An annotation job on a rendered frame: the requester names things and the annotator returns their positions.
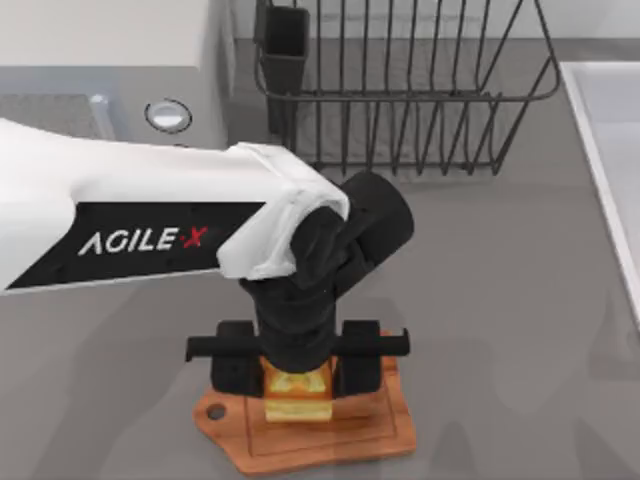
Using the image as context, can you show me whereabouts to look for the golden yellow bread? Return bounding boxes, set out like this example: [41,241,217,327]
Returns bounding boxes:
[263,358,335,424]

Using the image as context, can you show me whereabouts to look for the wooden cutting board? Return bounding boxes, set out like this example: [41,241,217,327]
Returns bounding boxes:
[192,328,418,477]

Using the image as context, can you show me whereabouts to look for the round microwave knob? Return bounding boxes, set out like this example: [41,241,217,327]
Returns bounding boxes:
[144,98,194,135]

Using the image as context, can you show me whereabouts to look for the grey mesh microwave window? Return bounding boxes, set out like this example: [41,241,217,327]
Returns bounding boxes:
[0,92,111,140]

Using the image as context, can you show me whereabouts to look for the dark utensil holder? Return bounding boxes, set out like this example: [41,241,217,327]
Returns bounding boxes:
[253,0,312,97]

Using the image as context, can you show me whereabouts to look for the pale microwave oven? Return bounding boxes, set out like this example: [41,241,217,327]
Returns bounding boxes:
[0,0,237,151]

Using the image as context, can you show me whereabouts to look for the white sink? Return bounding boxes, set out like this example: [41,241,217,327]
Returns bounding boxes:
[558,60,640,335]

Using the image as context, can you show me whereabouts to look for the dark wire dish rack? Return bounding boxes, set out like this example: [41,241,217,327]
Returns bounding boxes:
[252,0,561,178]

